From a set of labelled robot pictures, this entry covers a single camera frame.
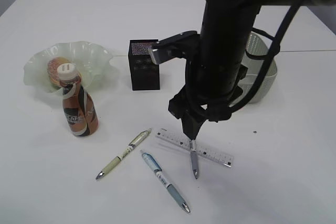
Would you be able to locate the green wavy glass plate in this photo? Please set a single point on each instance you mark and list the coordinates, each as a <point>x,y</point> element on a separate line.
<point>91,60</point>

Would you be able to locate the beige retractable pen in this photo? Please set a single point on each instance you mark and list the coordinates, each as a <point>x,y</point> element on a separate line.
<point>130,147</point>

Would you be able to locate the blue retractable pen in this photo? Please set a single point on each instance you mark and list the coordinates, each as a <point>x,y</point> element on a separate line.
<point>158,171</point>

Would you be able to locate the black mesh pen holder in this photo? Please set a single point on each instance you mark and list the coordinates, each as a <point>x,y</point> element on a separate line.
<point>144,73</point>

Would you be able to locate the brown Nescafe coffee bottle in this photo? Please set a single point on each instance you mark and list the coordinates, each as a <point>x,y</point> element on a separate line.
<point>78,106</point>

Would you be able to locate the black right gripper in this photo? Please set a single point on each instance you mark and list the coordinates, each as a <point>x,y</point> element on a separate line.
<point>211,82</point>

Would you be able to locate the sugared orange bread bun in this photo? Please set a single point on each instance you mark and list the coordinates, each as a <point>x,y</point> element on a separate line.
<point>52,67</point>

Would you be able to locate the clear plastic ruler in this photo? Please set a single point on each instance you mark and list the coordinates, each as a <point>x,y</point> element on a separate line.
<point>201,149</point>

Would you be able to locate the grey retractable pen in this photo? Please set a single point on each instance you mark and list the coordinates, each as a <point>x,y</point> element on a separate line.
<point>194,158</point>

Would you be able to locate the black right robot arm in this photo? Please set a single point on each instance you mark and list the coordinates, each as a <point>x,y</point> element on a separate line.
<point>227,25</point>

